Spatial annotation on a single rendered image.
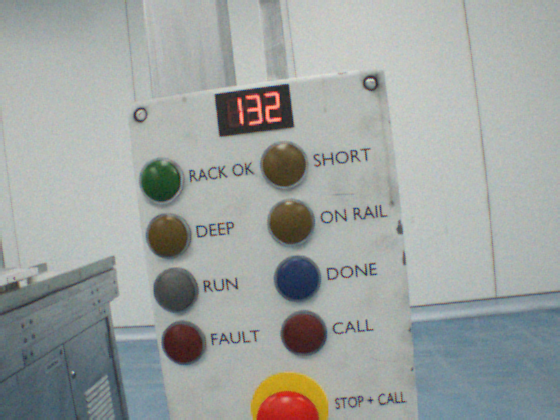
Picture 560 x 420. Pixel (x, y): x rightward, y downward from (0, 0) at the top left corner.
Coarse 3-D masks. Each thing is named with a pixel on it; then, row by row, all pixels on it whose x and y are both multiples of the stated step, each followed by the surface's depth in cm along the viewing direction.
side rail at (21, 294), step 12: (96, 264) 172; (108, 264) 182; (60, 276) 147; (72, 276) 154; (84, 276) 162; (24, 288) 128; (36, 288) 133; (48, 288) 139; (0, 300) 117; (12, 300) 122; (24, 300) 127
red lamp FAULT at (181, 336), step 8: (176, 328) 36; (184, 328) 35; (192, 328) 36; (168, 336) 36; (176, 336) 35; (184, 336) 35; (192, 336) 35; (168, 344) 36; (176, 344) 35; (184, 344) 35; (192, 344) 35; (200, 344) 36; (168, 352) 36; (176, 352) 36; (184, 352) 35; (192, 352) 35; (200, 352) 36; (176, 360) 36; (184, 360) 36; (192, 360) 36
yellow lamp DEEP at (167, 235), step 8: (160, 216) 35; (168, 216) 35; (152, 224) 35; (160, 224) 35; (168, 224) 35; (176, 224) 35; (152, 232) 35; (160, 232) 35; (168, 232) 35; (176, 232) 35; (184, 232) 35; (152, 240) 35; (160, 240) 35; (168, 240) 35; (176, 240) 35; (184, 240) 35; (152, 248) 36; (160, 248) 35; (168, 248) 35; (176, 248) 35; (168, 256) 35
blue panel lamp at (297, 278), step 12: (288, 264) 35; (300, 264) 34; (312, 264) 35; (276, 276) 35; (288, 276) 34; (300, 276) 34; (312, 276) 34; (288, 288) 34; (300, 288) 34; (312, 288) 34
